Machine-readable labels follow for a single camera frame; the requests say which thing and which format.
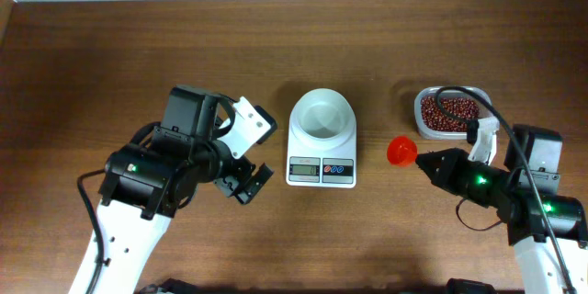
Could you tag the white digital kitchen scale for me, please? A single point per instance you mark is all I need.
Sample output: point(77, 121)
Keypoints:
point(328, 163)

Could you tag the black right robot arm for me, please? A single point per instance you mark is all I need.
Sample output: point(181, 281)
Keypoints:
point(547, 231)

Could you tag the red adzuki beans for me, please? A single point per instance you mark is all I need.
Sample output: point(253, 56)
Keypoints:
point(461, 107)

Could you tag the orange measuring scoop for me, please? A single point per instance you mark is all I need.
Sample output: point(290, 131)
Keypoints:
point(402, 151)

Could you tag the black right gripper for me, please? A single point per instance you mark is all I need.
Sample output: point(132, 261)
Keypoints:
point(452, 160)

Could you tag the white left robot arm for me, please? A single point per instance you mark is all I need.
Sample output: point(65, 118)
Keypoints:
point(121, 241)

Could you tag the white round bowl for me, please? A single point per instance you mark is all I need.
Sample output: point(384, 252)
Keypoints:
point(322, 114)

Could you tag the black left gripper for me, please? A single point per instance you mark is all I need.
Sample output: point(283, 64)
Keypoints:
point(240, 171)

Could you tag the clear plastic container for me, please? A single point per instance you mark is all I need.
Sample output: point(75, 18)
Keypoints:
point(440, 135)

